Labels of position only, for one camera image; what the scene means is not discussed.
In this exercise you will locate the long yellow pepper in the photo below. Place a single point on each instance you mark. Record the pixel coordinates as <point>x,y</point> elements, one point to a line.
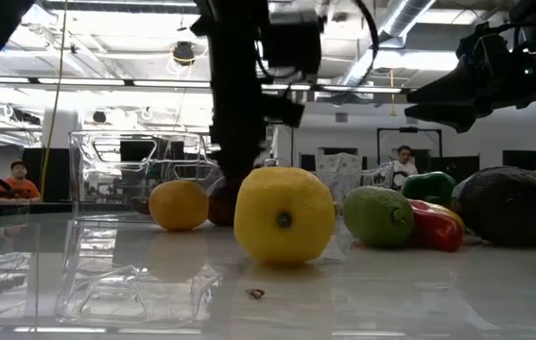
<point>454,213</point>

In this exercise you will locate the black wall monitor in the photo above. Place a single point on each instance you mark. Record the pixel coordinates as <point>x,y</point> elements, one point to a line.
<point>523,160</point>

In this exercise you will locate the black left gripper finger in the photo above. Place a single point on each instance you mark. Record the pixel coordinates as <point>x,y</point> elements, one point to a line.
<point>241,160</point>

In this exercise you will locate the green lime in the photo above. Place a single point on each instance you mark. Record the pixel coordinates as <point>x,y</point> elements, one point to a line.
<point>376,217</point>

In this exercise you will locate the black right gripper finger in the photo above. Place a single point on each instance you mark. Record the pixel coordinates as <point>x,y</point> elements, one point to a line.
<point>442,87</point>
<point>447,117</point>

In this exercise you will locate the dark brown avocado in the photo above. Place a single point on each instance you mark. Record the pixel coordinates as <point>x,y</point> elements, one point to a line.
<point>504,205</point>

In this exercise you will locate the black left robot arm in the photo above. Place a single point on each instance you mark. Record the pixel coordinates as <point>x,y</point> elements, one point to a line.
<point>239,28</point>

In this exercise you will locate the orange-yellow citrus fruit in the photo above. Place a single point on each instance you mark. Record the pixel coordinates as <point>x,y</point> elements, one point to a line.
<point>178,205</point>

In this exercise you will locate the red chili pepper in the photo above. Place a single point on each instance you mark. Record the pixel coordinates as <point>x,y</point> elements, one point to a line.
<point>433,231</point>

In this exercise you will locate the green bell pepper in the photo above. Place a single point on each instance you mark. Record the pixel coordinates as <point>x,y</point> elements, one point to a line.
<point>430,188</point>

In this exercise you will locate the black round overhead device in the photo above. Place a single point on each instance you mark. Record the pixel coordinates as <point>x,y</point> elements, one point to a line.
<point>184,53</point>

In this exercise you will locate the small brown scrap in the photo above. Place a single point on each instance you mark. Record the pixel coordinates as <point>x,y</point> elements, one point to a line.
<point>255,294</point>

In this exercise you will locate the clear plastic basket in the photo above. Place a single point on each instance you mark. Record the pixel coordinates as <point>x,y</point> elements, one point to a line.
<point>371,172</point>
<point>107,141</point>

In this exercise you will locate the black rectangular frame rig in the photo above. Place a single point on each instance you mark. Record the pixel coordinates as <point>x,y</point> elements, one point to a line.
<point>409,129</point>

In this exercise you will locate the small maroon vegetable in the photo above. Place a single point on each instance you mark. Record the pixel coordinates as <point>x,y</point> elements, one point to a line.
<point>222,208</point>

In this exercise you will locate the silver ventilation duct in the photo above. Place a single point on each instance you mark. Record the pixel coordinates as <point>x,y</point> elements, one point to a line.
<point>390,33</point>

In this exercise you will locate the yellow lemon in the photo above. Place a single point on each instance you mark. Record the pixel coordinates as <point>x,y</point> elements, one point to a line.
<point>284,212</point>

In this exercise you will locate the black aluminium table frame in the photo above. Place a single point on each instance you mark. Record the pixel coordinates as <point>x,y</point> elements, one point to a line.
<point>12,207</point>

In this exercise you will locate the person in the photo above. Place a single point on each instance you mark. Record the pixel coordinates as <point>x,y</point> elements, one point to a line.
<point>404,167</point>
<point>19,189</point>

